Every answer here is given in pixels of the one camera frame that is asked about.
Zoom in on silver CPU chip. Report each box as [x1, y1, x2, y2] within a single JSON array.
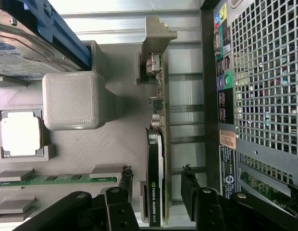
[[0, 111, 43, 157]]

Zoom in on dark grey PC case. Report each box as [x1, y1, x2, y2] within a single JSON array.
[[199, 0, 298, 231]]

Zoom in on silver hard disk blue label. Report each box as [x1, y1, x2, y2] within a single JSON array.
[[0, 8, 74, 81]]

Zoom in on grey printed parts rack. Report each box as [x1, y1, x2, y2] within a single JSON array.
[[0, 40, 173, 231]]

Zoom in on green RAM stick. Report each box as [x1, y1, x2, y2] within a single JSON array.
[[0, 175, 119, 187]]

